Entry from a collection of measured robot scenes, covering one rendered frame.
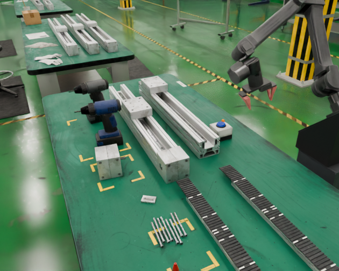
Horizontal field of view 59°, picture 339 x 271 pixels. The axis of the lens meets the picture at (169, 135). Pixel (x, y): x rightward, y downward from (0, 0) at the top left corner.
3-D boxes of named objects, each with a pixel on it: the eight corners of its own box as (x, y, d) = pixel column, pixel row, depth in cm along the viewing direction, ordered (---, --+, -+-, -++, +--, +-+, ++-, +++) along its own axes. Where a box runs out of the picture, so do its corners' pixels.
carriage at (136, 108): (153, 120, 149) (152, 107, 145) (131, 125, 145) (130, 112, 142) (142, 107, 161) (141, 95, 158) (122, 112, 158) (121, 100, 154)
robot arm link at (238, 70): (246, 38, 115) (238, 51, 123) (223, 52, 112) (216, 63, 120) (265, 63, 114) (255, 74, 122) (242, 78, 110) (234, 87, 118)
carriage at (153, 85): (168, 95, 175) (168, 84, 171) (150, 98, 171) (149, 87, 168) (158, 86, 188) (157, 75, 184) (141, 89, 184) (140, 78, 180)
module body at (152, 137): (179, 164, 126) (179, 147, 122) (157, 171, 123) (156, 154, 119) (125, 96, 190) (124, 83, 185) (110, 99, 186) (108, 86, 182)
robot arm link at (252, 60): (261, 55, 115) (251, 54, 119) (248, 63, 113) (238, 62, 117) (264, 71, 118) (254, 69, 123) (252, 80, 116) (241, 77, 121)
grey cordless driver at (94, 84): (114, 118, 164) (108, 80, 153) (77, 128, 156) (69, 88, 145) (109, 113, 170) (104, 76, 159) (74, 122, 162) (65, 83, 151)
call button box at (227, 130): (232, 138, 143) (233, 127, 139) (214, 143, 139) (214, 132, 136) (223, 130, 149) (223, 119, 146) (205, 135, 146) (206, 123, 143)
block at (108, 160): (128, 175, 121) (126, 155, 117) (99, 180, 119) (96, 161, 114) (125, 161, 130) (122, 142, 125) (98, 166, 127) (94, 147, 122)
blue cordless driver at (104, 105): (126, 144, 141) (120, 101, 130) (83, 152, 136) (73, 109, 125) (123, 136, 147) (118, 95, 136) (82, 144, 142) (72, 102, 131)
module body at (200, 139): (219, 153, 132) (220, 136, 128) (198, 159, 129) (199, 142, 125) (154, 91, 196) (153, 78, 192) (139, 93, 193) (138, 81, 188)
